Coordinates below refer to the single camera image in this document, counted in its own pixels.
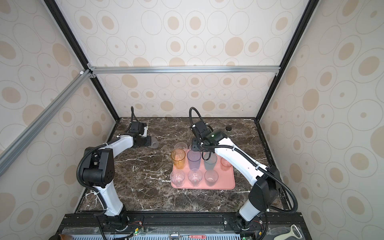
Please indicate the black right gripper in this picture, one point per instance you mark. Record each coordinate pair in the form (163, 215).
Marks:
(193, 147)

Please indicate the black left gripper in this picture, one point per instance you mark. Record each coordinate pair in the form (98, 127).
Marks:
(148, 138)

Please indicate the tall blue frosted tumbler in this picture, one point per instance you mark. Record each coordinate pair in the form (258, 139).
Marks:
(194, 159)

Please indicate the tall yellow plastic tumbler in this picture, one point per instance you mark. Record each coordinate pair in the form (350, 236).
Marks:
(178, 156)

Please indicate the tall teal textured tumbler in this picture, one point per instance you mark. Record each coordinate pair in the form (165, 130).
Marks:
(210, 160)

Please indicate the pink short plastic cup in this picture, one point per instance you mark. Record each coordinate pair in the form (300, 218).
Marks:
(225, 165)

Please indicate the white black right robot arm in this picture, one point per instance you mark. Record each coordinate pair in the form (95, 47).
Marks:
(264, 181)

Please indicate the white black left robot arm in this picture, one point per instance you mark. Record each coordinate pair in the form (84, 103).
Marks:
(96, 172)

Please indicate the pink plastic tray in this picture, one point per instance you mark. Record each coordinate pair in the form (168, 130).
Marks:
(226, 179)

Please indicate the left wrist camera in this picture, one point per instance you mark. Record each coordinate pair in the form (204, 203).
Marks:
(138, 128)

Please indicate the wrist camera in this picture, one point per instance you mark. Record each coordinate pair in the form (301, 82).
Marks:
(201, 130)
(138, 128)

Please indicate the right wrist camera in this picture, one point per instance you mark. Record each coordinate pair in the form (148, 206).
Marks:
(201, 130)

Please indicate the black corner frame post right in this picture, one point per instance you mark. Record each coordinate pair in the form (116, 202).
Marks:
(302, 25)

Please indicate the black corner frame post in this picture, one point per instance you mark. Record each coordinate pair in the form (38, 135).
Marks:
(302, 25)
(63, 25)

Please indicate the aluminium rail back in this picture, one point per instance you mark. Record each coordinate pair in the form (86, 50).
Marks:
(185, 70)

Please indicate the aluminium rail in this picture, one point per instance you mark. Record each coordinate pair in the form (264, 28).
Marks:
(25, 138)
(185, 70)

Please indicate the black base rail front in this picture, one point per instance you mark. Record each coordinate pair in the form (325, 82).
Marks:
(178, 226)

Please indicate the aluminium rail left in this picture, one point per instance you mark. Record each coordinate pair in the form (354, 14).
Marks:
(25, 138)

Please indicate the white handled tool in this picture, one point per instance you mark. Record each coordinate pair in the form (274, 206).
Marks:
(294, 232)

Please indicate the black corner frame post left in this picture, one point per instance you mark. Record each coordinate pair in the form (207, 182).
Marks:
(63, 25)

